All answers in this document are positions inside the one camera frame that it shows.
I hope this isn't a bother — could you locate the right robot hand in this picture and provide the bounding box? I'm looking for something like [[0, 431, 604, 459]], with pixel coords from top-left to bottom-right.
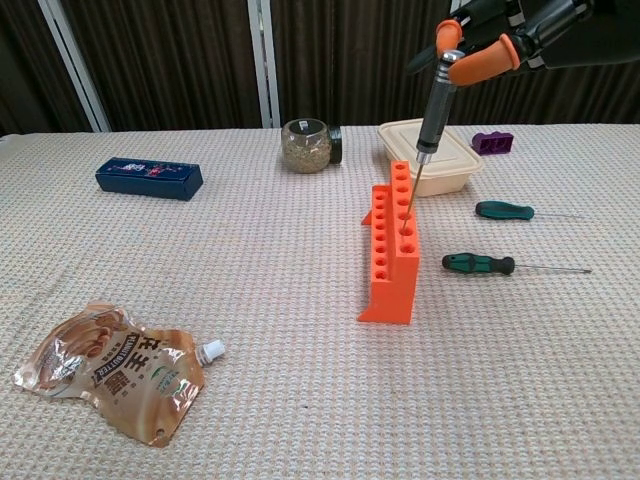
[[405, 0, 640, 87]]

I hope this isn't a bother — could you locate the metal handle precision screwdriver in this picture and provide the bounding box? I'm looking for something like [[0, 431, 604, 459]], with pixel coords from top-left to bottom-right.
[[399, 49, 469, 236]]

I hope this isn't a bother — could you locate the orange tube rack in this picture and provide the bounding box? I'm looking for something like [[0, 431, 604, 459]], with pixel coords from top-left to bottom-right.
[[356, 160, 421, 326]]

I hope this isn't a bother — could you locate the purple plastic block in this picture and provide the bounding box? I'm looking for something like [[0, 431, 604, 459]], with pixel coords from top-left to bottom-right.
[[471, 130, 516, 156]]

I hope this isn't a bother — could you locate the beige plastic lunch box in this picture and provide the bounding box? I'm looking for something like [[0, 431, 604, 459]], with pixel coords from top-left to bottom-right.
[[377, 118, 486, 198]]

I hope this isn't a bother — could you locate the black jar lid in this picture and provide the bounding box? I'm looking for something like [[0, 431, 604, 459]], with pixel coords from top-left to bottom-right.
[[327, 124, 345, 166]]

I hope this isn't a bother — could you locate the glass jar with seeds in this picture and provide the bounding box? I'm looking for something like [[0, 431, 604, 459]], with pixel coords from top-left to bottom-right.
[[280, 117, 334, 175]]

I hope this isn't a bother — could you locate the beige woven tablecloth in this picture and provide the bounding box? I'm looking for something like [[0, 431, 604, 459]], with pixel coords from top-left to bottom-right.
[[0, 122, 640, 480]]

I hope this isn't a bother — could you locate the blue printed cardboard box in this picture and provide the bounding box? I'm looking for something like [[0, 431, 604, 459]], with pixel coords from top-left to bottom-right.
[[94, 157, 205, 202]]

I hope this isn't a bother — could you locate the brown peanut butter pouch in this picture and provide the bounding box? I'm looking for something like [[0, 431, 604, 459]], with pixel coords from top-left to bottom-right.
[[12, 299, 226, 448]]

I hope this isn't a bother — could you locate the all green handle screwdriver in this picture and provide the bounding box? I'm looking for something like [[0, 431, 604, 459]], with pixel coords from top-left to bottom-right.
[[474, 199, 584, 222]]

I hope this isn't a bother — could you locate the green and black handle screwdriver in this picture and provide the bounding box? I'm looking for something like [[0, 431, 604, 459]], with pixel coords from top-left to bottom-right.
[[441, 253, 594, 277]]

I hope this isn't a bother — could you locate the aluminium frame post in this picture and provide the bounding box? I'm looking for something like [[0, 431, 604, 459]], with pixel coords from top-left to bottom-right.
[[37, 0, 112, 133], [247, 0, 282, 129]]

